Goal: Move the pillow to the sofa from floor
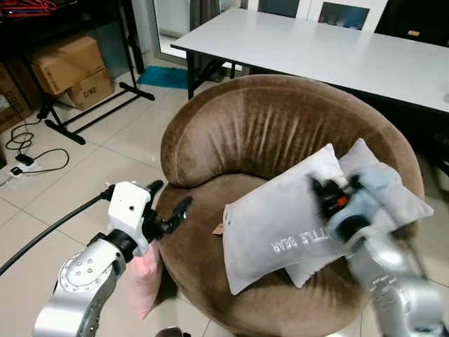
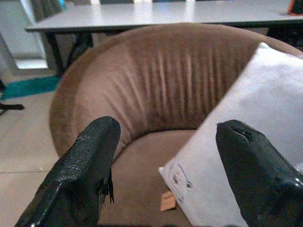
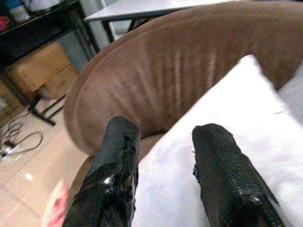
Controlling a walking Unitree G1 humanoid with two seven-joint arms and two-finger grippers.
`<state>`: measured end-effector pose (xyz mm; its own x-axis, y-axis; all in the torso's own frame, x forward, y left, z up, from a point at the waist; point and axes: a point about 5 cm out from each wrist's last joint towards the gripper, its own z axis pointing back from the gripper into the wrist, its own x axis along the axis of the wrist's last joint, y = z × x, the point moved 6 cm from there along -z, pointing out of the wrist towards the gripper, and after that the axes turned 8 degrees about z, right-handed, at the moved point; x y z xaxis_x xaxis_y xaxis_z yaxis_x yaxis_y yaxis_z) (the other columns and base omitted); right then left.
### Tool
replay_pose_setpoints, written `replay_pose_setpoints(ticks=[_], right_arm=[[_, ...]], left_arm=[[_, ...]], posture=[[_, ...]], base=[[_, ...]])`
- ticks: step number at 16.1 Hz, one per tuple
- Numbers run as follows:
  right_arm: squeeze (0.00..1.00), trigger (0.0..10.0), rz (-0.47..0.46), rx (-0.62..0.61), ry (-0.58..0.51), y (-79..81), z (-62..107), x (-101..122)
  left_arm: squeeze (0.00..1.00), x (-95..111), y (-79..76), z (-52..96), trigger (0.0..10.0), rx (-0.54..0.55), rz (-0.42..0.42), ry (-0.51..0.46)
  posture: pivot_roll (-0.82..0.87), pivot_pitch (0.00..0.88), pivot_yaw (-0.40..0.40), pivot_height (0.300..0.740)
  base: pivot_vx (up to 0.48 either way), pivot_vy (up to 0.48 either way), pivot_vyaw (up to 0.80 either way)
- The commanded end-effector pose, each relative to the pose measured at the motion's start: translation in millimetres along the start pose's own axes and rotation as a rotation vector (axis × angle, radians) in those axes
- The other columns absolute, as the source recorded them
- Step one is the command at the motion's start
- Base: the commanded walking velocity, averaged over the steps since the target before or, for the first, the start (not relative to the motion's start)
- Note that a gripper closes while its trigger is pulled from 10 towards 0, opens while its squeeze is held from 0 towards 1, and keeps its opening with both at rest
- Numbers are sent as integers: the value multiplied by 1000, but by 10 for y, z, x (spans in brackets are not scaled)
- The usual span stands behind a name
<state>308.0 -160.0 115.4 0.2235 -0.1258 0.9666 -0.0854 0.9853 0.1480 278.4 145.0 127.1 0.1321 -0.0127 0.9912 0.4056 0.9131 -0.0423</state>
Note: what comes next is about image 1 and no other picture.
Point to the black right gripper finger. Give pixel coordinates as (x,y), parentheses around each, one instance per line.
(316,188)

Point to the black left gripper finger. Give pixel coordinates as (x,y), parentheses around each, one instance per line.
(180,212)
(154,187)

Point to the grey pillow with white print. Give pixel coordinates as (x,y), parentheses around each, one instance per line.
(270,225)

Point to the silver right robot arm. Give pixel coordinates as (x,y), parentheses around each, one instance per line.
(393,281)

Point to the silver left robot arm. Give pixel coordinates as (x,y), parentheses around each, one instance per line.
(81,277)

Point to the small brown sofa tag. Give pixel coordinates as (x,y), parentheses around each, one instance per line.
(218,229)

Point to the pink pillow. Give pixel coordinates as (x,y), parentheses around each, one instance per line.
(144,281)

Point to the plain grey pillow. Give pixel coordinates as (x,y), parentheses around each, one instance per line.
(403,203)

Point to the brown round velvet sofa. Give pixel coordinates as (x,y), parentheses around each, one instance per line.
(266,119)

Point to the blue floor mat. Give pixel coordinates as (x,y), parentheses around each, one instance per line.
(163,76)

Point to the black metal rack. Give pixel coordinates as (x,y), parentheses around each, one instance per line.
(133,90)

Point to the dark robot foot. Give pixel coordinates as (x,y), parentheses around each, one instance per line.
(172,332)

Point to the small printed cardboard box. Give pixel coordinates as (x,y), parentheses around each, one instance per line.
(91,90)

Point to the black power adapter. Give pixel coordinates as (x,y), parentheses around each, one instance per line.
(24,160)

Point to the white long table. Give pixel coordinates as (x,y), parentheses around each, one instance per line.
(316,53)

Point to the large cardboard box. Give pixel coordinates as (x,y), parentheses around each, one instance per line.
(66,62)

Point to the taped cardboard box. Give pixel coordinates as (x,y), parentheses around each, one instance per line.
(12,98)

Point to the white framed chair back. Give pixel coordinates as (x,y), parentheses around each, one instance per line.
(379,14)
(305,7)

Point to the red clothes hangers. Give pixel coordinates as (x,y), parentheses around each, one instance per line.
(24,7)

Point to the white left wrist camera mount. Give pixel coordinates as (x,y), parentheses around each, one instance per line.
(128,210)

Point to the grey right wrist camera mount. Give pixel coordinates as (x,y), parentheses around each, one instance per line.
(368,193)

